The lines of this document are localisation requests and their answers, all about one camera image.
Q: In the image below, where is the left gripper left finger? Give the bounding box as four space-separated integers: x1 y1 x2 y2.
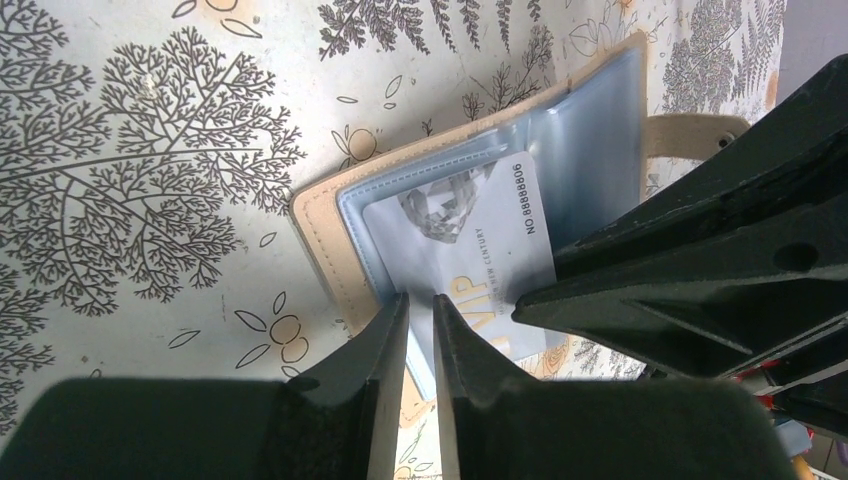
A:
1 294 409 479

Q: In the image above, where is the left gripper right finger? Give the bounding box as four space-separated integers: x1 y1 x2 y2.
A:
433 295 795 479

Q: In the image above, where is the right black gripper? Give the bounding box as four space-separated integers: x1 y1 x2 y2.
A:
513 55 847 441

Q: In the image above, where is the floral table mat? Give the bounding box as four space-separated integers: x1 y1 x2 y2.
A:
1 1 788 479

